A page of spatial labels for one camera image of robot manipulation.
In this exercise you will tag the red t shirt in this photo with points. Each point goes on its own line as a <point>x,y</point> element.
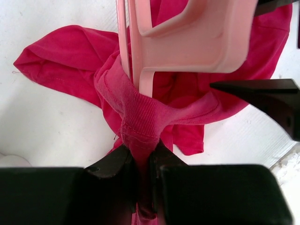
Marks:
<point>86,63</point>

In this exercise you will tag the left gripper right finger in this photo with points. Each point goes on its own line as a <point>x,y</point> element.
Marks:
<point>214,194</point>

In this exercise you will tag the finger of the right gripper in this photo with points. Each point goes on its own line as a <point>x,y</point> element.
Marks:
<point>278,98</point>
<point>266,6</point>

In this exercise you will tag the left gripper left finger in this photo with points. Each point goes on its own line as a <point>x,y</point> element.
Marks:
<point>101,194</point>

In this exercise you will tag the pink hanger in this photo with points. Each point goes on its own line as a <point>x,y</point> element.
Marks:
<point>208,36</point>

